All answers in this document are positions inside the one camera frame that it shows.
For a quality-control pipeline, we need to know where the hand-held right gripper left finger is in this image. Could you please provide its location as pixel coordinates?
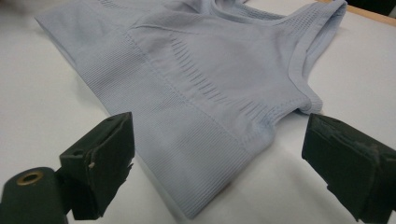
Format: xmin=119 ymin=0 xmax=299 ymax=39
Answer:
xmin=55 ymin=111 xmax=136 ymax=221

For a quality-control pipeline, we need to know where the light blue sports bra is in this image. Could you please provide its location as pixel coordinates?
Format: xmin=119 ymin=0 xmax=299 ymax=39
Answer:
xmin=35 ymin=0 xmax=348 ymax=220

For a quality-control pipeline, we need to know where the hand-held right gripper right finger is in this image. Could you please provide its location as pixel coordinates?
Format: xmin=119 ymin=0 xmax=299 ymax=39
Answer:
xmin=301 ymin=113 xmax=396 ymax=224

